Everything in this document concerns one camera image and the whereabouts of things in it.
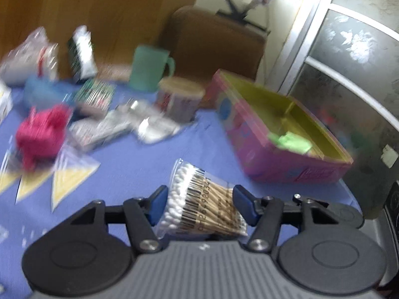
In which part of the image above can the green striped packet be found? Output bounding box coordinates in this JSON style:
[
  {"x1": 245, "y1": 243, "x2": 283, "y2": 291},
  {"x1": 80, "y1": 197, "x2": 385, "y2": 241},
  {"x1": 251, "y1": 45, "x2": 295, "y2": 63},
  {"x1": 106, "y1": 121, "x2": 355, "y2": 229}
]
[{"x1": 75, "y1": 79, "x2": 117, "y2": 113}]

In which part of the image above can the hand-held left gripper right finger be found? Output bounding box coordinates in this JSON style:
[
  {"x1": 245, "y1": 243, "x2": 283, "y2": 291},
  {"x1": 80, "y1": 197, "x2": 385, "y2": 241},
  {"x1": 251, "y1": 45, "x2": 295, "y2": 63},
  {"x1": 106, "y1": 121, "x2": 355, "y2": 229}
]
[{"x1": 232, "y1": 185, "x2": 342, "y2": 253}]

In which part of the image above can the blue pouch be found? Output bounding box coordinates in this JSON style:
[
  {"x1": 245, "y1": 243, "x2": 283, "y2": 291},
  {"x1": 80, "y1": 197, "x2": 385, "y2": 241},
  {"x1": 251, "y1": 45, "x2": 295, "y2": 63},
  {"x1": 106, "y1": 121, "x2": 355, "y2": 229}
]
[{"x1": 23, "y1": 76, "x2": 78, "y2": 109}]

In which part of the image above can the brown chair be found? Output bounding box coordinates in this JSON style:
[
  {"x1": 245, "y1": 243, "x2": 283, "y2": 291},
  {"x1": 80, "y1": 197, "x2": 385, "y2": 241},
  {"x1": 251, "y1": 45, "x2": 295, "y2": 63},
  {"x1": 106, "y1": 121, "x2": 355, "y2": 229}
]
[{"x1": 159, "y1": 5, "x2": 267, "y2": 80}]

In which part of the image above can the pink tin box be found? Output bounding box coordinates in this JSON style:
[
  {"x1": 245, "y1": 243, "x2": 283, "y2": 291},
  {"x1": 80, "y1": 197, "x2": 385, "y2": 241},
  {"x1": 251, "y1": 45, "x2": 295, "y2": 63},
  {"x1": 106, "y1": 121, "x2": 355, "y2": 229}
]
[{"x1": 204, "y1": 69, "x2": 354, "y2": 184}]

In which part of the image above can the blue tablecloth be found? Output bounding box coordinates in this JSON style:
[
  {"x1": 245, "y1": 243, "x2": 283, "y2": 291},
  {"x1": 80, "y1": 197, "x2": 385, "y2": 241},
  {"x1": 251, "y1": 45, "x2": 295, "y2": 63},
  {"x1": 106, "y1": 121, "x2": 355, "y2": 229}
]
[{"x1": 0, "y1": 81, "x2": 356, "y2": 299}]

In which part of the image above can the pink fuzzy cloth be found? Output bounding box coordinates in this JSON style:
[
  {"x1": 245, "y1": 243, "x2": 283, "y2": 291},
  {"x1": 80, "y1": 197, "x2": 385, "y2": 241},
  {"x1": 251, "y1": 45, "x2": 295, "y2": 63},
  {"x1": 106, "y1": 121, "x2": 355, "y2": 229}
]
[{"x1": 15, "y1": 105, "x2": 74, "y2": 172}]

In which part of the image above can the black and white packet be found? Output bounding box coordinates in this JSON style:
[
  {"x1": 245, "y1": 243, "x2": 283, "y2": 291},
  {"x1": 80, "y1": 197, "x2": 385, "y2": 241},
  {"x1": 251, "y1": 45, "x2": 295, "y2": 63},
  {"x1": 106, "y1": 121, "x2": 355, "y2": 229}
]
[{"x1": 67, "y1": 25, "x2": 98, "y2": 83}]

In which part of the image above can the printed paper cup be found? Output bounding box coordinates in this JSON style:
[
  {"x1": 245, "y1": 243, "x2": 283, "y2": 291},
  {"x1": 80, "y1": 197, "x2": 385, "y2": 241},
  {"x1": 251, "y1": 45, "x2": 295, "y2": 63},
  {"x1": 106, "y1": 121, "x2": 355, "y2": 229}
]
[{"x1": 156, "y1": 77, "x2": 206, "y2": 123}]

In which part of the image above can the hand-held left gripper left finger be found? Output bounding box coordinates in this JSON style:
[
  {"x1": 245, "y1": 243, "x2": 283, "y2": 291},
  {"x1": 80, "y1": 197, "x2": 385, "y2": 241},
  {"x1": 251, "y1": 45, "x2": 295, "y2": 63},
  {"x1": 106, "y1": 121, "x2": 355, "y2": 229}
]
[{"x1": 67, "y1": 185, "x2": 170, "y2": 253}]

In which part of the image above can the clear plastic bag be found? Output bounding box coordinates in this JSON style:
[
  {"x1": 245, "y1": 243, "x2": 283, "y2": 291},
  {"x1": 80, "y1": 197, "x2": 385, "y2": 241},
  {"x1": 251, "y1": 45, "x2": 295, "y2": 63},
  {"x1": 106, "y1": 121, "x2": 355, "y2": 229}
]
[{"x1": 0, "y1": 27, "x2": 60, "y2": 84}]

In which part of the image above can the cotton swab pack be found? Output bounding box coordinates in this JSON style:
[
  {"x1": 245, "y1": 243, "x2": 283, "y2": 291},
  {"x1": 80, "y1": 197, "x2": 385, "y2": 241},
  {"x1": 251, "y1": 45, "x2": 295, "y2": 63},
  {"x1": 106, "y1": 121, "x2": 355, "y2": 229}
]
[{"x1": 156, "y1": 158, "x2": 248, "y2": 240}]

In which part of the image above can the yellow triangle clear bag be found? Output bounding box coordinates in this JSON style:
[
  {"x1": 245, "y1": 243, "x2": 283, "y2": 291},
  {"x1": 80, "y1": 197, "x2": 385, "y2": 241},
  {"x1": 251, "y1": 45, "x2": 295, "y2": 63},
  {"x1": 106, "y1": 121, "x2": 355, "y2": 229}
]
[
  {"x1": 0, "y1": 151, "x2": 19, "y2": 194},
  {"x1": 15, "y1": 162, "x2": 52, "y2": 203},
  {"x1": 51, "y1": 149, "x2": 100, "y2": 211}
]

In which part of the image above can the wooden board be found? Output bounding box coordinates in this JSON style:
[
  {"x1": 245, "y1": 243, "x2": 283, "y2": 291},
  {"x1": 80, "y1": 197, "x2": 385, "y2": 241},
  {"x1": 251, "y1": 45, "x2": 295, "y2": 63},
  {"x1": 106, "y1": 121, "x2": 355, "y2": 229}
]
[{"x1": 0, "y1": 0, "x2": 215, "y2": 81}]

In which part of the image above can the silver foil packet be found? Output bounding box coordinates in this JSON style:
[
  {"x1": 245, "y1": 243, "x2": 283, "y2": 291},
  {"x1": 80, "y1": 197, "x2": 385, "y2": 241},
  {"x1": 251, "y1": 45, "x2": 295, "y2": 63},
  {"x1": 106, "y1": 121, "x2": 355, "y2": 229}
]
[
  {"x1": 70, "y1": 112, "x2": 133, "y2": 151},
  {"x1": 118, "y1": 100, "x2": 181, "y2": 144}
]

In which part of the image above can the frosted glass window frame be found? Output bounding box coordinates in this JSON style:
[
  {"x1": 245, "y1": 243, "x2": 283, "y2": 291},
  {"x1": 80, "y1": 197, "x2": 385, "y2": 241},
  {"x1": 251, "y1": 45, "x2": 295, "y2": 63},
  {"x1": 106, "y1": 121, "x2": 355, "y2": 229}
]
[{"x1": 268, "y1": 0, "x2": 399, "y2": 220}]

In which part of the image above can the white box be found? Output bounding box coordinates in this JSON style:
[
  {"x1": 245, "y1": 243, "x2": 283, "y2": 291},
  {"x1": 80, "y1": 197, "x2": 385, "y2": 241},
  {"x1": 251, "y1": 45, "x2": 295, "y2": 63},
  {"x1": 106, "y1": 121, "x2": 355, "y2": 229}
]
[{"x1": 0, "y1": 82, "x2": 13, "y2": 122}]

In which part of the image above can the black tape cross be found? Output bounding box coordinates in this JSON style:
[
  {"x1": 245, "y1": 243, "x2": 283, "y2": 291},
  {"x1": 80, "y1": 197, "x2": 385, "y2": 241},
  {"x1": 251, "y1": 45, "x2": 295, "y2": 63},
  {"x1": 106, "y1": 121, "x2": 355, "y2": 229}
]
[{"x1": 216, "y1": 0, "x2": 270, "y2": 35}]

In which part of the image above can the green plastic mug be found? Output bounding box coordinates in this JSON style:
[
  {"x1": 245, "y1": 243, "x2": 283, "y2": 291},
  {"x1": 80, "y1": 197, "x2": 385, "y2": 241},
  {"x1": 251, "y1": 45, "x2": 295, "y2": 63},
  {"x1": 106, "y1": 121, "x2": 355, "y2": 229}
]
[{"x1": 129, "y1": 45, "x2": 177, "y2": 93}]

